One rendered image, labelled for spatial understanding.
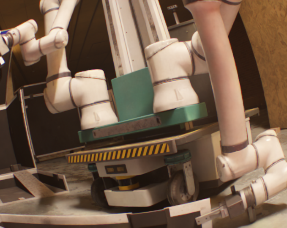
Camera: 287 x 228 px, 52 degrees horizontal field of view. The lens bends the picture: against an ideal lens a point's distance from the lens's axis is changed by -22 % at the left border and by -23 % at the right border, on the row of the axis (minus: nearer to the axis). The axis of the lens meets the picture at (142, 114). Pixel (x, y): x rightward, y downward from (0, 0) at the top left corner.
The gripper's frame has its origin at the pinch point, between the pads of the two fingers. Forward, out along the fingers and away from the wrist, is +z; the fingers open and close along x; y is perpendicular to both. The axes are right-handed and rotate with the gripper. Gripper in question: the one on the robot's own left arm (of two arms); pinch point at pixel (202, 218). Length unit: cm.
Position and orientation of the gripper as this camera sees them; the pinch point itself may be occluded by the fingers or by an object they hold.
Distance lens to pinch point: 101.3
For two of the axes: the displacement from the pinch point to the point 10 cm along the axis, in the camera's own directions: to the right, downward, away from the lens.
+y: -3.6, -9.3, 0.4
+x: -1.4, 0.1, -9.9
